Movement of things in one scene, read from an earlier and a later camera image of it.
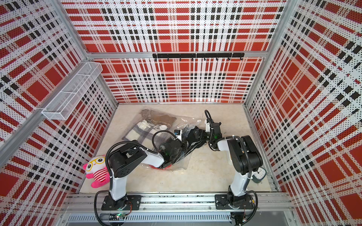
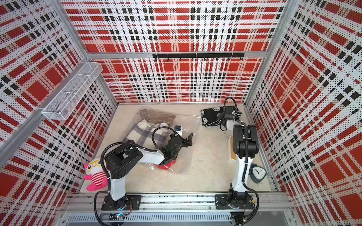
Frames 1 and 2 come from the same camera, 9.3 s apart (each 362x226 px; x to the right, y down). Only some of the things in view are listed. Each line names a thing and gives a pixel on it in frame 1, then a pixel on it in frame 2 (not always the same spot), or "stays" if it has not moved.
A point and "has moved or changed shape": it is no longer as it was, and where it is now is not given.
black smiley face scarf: (194, 138) -> (213, 116)
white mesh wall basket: (67, 97) stays
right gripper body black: (210, 137) -> (221, 117)
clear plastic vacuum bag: (168, 139) has moved or changed shape
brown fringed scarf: (157, 117) stays
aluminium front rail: (275, 207) stays
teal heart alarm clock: (259, 175) stays
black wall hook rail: (197, 55) stays
